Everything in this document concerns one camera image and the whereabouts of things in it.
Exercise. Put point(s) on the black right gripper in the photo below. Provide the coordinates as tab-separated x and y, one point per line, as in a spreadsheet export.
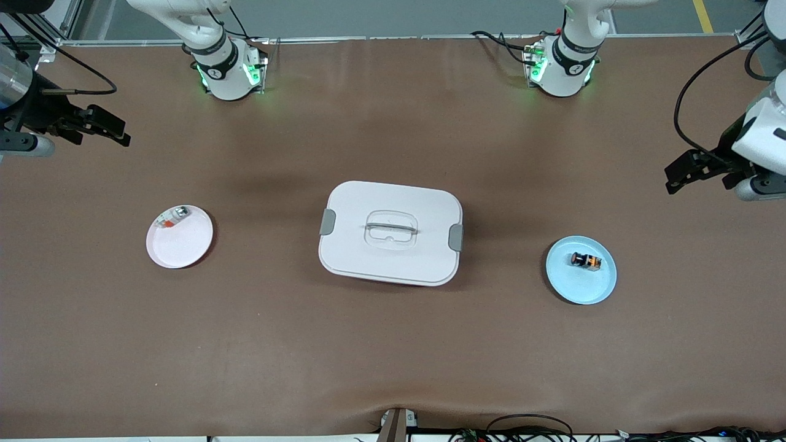
42	112

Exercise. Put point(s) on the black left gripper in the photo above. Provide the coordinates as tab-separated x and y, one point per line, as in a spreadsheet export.
723	155

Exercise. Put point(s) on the orange and black switch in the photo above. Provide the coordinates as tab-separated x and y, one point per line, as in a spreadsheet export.
592	263

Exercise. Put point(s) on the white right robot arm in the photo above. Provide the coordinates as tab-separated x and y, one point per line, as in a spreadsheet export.
224	67

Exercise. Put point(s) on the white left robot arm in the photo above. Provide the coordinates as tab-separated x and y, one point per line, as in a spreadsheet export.
562	73

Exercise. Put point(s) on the white lidded storage box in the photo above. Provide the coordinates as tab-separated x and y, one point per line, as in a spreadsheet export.
368	258

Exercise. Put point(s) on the pink round plate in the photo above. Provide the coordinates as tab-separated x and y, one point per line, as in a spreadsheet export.
184	245

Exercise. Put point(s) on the light blue round plate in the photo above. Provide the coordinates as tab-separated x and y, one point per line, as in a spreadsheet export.
580	285

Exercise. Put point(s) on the aluminium frame beam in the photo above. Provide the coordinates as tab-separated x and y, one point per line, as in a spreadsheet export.
749	37
67	24

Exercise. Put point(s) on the clear white switch part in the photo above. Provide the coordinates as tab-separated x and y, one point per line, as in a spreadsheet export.
178	213

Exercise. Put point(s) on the aluminium table edge rail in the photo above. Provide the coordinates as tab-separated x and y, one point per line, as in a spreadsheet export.
368	38

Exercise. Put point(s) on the brown wedge post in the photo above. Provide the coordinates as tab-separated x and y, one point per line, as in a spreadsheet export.
393	430

